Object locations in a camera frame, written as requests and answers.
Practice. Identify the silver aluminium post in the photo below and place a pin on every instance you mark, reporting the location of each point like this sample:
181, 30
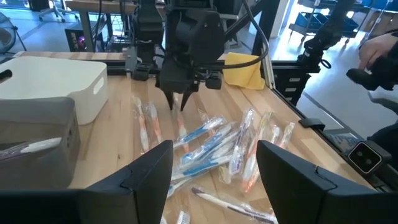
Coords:
267, 68

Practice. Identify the person's hand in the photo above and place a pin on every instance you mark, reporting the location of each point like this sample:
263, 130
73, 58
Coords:
373, 49

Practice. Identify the white plastic bin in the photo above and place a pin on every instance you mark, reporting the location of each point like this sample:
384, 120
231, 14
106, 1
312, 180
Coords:
53, 84

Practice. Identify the silver table-level camera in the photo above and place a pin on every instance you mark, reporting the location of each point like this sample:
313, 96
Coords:
367, 157

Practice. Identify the purple toothbrush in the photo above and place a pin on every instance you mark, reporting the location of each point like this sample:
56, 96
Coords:
241, 140
40, 144
230, 205

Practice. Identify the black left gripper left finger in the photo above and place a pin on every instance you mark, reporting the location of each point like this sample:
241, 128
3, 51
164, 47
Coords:
140, 193

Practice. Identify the black computer tower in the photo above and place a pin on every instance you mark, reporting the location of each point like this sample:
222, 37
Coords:
76, 40

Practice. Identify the black frame clip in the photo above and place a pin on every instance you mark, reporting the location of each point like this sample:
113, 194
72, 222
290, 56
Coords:
311, 123

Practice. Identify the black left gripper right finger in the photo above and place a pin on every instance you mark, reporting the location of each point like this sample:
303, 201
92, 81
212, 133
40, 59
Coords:
295, 193

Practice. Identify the grey plastic bin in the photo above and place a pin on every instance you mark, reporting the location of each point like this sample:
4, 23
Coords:
37, 124

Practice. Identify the person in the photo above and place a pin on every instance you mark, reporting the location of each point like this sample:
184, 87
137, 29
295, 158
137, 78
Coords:
387, 135

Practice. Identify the blue toothbrush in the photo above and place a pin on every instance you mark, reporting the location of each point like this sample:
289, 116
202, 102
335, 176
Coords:
183, 217
199, 132
208, 146
202, 168

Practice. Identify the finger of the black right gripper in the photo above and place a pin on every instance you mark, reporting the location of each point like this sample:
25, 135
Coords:
169, 99
187, 97

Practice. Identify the yellow cloth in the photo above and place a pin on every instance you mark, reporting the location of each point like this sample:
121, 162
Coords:
242, 71

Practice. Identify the blue storage bin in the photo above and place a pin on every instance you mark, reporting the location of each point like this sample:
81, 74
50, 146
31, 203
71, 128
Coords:
311, 20

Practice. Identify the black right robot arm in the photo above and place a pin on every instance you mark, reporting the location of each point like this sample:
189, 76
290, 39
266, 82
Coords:
199, 34

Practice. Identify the orange toothbrush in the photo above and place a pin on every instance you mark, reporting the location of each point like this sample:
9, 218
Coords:
255, 155
182, 130
281, 137
154, 124
141, 127

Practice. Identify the wooden background table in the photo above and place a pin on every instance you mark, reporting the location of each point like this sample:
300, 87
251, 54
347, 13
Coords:
102, 4

